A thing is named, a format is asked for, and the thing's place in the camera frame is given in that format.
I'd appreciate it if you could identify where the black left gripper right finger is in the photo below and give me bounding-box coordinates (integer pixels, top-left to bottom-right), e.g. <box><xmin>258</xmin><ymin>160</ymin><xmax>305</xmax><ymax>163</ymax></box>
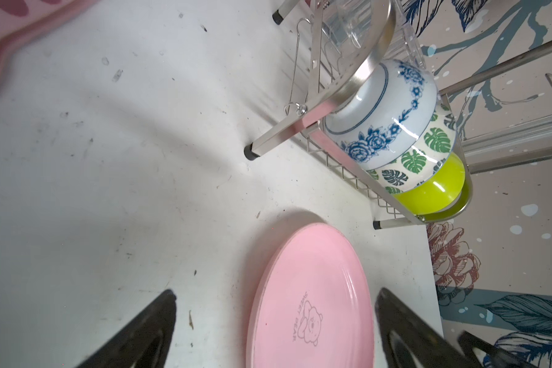
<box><xmin>375</xmin><ymin>288</ymin><xmax>481</xmax><ymax>367</ymax></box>

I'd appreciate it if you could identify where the pink spotted handle knife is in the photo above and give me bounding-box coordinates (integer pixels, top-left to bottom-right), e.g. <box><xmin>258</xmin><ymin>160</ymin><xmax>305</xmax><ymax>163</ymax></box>
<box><xmin>0</xmin><ymin>0</ymin><xmax>95</xmax><ymax>77</ymax></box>

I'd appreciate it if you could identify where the blue floral white bowl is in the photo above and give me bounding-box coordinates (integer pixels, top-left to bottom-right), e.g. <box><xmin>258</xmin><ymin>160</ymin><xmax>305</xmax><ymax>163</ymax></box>
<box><xmin>324</xmin><ymin>59</ymin><xmax>438</xmax><ymax>170</ymax></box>

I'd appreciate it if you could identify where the pink bear plate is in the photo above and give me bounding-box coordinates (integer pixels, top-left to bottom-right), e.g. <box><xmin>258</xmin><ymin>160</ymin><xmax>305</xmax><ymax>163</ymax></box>
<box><xmin>245</xmin><ymin>222</ymin><xmax>375</xmax><ymax>367</ymax></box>

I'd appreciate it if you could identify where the chrome two-tier dish rack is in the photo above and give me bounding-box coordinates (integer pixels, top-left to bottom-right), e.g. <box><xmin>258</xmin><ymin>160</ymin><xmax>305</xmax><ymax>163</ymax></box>
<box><xmin>244</xmin><ymin>1</ymin><xmax>552</xmax><ymax>230</ymax></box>

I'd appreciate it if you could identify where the lime green bowl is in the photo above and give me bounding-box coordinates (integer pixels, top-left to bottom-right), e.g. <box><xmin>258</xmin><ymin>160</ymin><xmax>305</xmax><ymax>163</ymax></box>
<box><xmin>393</xmin><ymin>153</ymin><xmax>472</xmax><ymax>216</ymax></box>

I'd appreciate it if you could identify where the green leaf pattern bowl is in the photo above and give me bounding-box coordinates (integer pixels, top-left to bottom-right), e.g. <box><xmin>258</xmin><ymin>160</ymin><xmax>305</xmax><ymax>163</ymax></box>
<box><xmin>368</xmin><ymin>103</ymin><xmax>457</xmax><ymax>194</ymax></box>

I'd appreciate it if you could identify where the clear drinking glass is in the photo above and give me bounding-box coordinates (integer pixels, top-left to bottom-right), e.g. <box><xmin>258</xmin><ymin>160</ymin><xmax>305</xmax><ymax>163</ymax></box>
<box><xmin>322</xmin><ymin>0</ymin><xmax>372</xmax><ymax>49</ymax></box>

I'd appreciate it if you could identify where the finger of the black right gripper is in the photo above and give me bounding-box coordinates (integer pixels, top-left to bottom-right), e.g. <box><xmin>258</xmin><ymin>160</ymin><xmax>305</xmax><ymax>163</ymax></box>
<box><xmin>457</xmin><ymin>331</ymin><xmax>534</xmax><ymax>368</ymax></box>

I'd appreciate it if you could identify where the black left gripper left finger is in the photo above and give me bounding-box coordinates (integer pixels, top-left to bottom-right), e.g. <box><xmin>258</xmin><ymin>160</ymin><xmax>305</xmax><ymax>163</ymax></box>
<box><xmin>80</xmin><ymin>289</ymin><xmax>176</xmax><ymax>367</ymax></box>

